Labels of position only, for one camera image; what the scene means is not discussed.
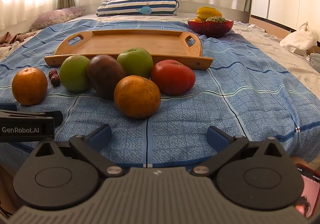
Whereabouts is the red phone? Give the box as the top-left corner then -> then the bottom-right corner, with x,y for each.
294,163 -> 320,219

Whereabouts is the white plastic bag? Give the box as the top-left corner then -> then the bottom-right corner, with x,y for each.
279,22 -> 318,55

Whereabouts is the brown cloth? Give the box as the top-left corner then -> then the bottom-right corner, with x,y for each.
0,31 -> 33,48

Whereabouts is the purple floral pillow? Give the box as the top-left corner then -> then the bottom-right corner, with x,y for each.
30,7 -> 85,31

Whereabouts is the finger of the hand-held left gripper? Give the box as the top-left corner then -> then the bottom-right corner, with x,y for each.
0,103 -> 17,112
0,109 -> 63,127

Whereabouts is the red glass bowl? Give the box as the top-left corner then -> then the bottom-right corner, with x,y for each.
187,19 -> 234,37

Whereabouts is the green custard apple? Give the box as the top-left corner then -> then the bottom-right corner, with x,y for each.
205,16 -> 227,23

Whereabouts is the grey bed sheet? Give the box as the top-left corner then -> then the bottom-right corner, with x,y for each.
0,11 -> 320,94

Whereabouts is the blue striped whale pillow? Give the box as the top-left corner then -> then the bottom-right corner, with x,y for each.
96,0 -> 179,17

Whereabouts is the grey bed frame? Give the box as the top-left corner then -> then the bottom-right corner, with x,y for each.
179,1 -> 250,23

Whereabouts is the brown wooden bed rail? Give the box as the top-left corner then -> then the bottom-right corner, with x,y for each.
250,14 -> 292,39

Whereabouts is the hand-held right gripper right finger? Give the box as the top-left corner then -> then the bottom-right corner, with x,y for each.
192,125 -> 288,178

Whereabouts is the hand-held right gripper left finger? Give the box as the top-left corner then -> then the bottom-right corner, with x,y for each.
32,124 -> 125,178

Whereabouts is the wooden tray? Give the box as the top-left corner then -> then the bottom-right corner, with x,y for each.
44,29 -> 214,70

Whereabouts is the yellow starfruit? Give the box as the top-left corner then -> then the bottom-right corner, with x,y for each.
196,6 -> 222,20

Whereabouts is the dark purple mango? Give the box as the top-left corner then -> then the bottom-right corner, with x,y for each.
87,54 -> 127,100

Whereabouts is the red tomato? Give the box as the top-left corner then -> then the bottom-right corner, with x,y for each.
150,60 -> 196,96

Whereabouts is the blue plaid cloth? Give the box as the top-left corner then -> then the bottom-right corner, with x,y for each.
0,19 -> 320,172

